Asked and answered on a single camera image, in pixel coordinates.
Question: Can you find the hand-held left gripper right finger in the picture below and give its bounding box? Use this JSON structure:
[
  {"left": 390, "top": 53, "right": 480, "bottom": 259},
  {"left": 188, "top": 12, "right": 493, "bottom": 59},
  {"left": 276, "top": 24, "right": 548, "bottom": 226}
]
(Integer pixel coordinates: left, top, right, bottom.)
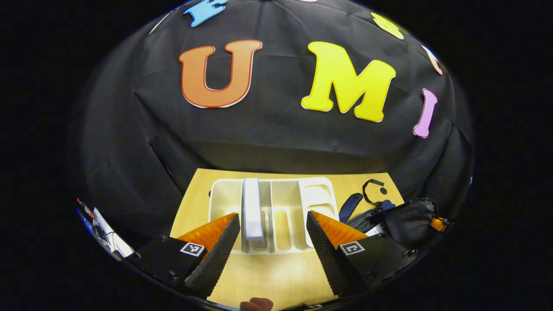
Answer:
[{"left": 306, "top": 211, "right": 417, "bottom": 298}]

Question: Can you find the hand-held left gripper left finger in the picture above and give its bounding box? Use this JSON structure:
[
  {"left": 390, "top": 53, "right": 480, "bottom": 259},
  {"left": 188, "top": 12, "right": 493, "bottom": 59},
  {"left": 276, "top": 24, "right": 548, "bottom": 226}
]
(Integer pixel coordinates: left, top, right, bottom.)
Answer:
[{"left": 124, "top": 213, "right": 241, "bottom": 299}]

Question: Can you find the blue schoolbag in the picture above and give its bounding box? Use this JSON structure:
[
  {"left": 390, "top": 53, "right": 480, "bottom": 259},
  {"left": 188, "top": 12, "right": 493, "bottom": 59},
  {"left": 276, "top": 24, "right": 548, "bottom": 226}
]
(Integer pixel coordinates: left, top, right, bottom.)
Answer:
[{"left": 338, "top": 178, "right": 439, "bottom": 251}]

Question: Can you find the white bookshelf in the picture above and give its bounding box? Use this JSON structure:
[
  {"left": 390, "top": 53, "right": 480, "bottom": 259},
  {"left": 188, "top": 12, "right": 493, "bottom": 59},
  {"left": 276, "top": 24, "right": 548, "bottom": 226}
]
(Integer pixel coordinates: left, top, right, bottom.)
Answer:
[{"left": 209, "top": 176, "right": 340, "bottom": 254}]

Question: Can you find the pale blue cover book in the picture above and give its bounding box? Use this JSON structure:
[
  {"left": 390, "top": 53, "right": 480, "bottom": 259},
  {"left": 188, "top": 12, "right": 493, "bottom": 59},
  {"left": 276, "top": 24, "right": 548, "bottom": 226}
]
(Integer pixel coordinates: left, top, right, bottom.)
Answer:
[{"left": 243, "top": 176, "right": 265, "bottom": 241}]

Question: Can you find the clutter of small items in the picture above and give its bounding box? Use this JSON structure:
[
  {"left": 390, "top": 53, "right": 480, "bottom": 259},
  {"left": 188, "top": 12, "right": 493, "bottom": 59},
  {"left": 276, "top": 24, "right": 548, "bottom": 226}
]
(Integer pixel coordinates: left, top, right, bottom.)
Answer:
[{"left": 77, "top": 198, "right": 135, "bottom": 258}]

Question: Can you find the black backdrop cloth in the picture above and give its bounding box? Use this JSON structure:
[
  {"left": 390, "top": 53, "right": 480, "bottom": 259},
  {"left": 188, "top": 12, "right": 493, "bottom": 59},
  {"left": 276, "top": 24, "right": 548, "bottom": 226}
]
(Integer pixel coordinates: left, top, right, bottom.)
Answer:
[{"left": 71, "top": 0, "right": 475, "bottom": 255}]

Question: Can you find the thin white pole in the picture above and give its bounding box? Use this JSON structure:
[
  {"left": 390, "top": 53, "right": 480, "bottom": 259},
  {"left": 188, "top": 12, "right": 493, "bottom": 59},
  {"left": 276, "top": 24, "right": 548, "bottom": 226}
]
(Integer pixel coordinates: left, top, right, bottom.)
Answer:
[{"left": 149, "top": 13, "right": 171, "bottom": 35}]

